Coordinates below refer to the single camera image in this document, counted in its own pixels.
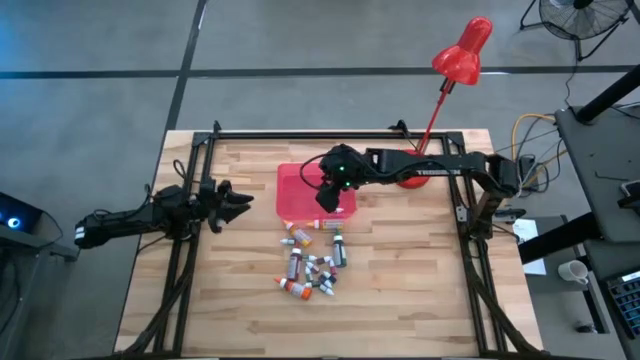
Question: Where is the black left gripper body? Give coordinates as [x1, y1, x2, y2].
[189, 178, 224, 235]

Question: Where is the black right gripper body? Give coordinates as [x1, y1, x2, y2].
[318, 143, 370, 194]

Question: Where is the large amber food colouring bottle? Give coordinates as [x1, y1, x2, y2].
[305, 218, 346, 232]

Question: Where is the large yellow food colouring bottle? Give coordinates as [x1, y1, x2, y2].
[283, 220, 314, 248]

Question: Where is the large green food colouring bottle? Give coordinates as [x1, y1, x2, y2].
[331, 229, 349, 269]

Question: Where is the large red food colouring bottle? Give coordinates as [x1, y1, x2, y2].
[286, 246, 304, 282]

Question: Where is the large orange food colouring bottle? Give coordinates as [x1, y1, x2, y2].
[273, 277, 314, 302]

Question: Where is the pink plastic bin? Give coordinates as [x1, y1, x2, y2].
[276, 162, 358, 225]

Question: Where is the red desk lamp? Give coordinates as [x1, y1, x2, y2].
[397, 16, 494, 190]

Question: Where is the black power strip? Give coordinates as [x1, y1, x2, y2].
[516, 153, 540, 194]

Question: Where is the white paper sheet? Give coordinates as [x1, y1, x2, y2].
[510, 217, 549, 277]

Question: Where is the computer with blue light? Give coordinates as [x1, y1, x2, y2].
[0, 191, 46, 236]

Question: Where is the black stand beam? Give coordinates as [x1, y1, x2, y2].
[517, 212, 601, 265]

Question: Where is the white mug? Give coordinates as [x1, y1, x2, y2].
[557, 258, 591, 287]

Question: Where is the black side table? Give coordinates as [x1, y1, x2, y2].
[553, 104, 640, 244]

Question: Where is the grey desk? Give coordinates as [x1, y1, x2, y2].
[519, 214, 640, 360]

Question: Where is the black floor fan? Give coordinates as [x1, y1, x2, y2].
[518, 0, 635, 63]

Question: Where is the laptop keyboard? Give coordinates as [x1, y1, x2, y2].
[605, 269, 640, 341]

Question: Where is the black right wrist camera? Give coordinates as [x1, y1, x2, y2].
[319, 143, 354, 171]

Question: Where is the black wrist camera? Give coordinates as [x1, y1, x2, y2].
[319, 143, 354, 171]
[152, 183, 191, 214]

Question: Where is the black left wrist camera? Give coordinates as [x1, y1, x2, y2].
[152, 183, 191, 214]

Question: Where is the black aluminium table frame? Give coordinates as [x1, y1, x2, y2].
[119, 119, 544, 360]

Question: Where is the yellow cable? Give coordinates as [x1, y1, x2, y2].
[509, 112, 557, 164]

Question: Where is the black stand post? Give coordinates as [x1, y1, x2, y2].
[574, 63, 640, 125]

